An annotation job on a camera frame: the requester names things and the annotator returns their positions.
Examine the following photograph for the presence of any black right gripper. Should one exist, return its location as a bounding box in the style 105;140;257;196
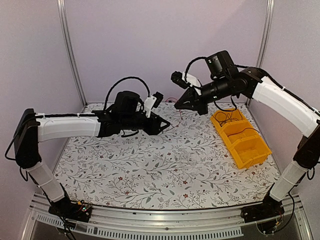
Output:
174;75;232;116

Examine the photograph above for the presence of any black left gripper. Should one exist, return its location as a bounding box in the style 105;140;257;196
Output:
121;112;171;136

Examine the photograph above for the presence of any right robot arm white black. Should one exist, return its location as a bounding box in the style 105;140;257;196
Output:
170;50;320;218

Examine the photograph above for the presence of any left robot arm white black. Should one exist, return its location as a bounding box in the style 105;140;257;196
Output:
9;91;170;217

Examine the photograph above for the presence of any floral patterned table mat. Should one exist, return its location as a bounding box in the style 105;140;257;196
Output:
54;102;280;210

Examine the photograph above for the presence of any yellow three-compartment bin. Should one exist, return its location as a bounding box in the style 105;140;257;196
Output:
210;109;272;169

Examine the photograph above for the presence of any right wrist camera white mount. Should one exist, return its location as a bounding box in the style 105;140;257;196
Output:
170;71;202;96

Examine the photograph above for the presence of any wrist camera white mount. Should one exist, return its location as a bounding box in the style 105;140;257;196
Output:
144;91;164;118
170;71;202;96

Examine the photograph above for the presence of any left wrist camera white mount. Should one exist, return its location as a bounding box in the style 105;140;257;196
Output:
144;91;164;118

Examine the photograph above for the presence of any right camera black cable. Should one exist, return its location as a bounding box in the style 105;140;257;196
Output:
185;56;208;76

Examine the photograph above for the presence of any camera black cable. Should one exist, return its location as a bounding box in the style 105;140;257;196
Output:
103;76;151;111
185;56;208;76

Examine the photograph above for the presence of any left camera black cable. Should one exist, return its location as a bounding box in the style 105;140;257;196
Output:
103;76;151;111

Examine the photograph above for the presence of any right aluminium frame post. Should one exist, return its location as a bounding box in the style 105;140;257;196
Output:
256;0;275;68

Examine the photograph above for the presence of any aluminium frame post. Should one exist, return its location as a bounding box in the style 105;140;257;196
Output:
256;0;275;68
56;0;88;107

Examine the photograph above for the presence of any front aluminium rail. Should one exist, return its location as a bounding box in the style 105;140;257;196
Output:
22;194;315;240

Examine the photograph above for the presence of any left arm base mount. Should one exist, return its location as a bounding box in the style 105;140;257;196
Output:
48;199;93;223

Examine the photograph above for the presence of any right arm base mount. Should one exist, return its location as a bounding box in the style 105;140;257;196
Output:
240;199;285;235

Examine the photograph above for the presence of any left aluminium frame post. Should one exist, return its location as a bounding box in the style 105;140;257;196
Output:
56;0;88;107

